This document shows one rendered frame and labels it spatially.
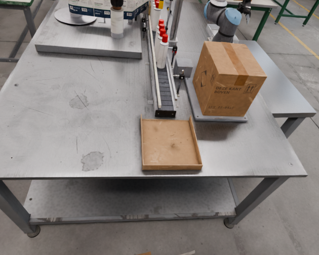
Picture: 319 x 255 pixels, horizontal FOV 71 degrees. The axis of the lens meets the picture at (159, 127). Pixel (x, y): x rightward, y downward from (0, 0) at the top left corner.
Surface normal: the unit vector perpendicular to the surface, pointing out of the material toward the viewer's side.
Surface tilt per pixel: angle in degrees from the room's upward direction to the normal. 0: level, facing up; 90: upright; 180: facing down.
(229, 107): 90
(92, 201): 1
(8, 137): 0
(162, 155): 0
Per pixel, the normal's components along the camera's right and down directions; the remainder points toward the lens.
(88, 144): 0.13, -0.66
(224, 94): 0.09, 0.75
